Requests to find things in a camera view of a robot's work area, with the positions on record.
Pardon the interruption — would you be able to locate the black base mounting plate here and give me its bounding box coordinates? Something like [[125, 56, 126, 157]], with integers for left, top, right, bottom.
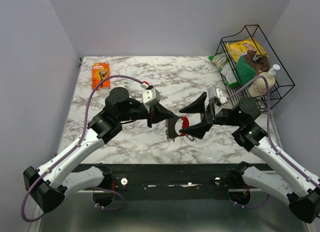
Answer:
[[82, 163, 273, 201]]

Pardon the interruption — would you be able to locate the black wire basket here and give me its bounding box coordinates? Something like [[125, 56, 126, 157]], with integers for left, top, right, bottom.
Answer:
[[215, 25, 295, 108]]

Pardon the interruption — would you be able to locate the orange razor box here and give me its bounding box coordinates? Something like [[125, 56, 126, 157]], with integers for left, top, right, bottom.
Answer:
[[91, 62, 110, 89]]

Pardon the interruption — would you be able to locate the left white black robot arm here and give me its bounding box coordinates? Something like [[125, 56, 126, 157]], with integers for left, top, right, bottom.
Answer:
[[23, 87, 174, 213]]

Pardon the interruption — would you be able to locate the red white keyring carabiner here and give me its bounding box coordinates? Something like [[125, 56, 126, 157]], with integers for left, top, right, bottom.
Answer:
[[165, 116, 190, 142]]

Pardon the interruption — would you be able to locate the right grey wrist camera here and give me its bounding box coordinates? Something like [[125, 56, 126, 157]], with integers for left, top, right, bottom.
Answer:
[[207, 86, 228, 106]]

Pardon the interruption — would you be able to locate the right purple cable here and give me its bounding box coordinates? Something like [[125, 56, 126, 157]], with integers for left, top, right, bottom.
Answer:
[[226, 75, 320, 186]]

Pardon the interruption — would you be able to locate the cream lotion pump bottle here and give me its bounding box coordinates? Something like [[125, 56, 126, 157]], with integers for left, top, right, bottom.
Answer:
[[248, 64, 281, 98]]

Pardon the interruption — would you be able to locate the purple cable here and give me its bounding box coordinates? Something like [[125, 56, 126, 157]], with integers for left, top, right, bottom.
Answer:
[[21, 75, 151, 222], [226, 75, 320, 186]]

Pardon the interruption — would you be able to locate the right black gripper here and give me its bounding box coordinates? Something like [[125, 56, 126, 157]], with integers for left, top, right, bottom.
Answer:
[[178, 91, 243, 139]]

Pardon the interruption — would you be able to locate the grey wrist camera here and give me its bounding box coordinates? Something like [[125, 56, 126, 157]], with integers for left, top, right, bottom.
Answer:
[[142, 88, 161, 109], [207, 86, 228, 106]]

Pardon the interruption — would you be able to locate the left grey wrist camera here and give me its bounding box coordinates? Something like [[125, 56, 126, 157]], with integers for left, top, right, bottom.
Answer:
[[142, 88, 161, 109]]

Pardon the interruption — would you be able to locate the brown crumpled cloth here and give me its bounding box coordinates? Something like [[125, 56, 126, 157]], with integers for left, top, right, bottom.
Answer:
[[243, 50, 270, 73]]

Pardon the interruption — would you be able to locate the small black key fob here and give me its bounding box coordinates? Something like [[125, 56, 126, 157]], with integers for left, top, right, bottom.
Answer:
[[186, 134, 196, 142]]

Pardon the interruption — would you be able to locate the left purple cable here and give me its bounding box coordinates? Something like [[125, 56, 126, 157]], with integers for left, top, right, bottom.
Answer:
[[21, 75, 151, 222]]

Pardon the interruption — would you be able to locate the green white snack bag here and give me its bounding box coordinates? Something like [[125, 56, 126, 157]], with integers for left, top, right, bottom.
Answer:
[[208, 53, 238, 86]]

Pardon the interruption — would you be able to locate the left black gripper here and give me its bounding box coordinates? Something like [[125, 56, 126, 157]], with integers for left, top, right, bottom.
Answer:
[[118, 102, 175, 128]]

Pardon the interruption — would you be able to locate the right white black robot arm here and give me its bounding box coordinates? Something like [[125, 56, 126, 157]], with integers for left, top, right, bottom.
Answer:
[[180, 92, 320, 223]]

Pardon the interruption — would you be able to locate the yellow chips bag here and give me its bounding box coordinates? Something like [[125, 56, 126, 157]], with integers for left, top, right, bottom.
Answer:
[[225, 38, 269, 62]]

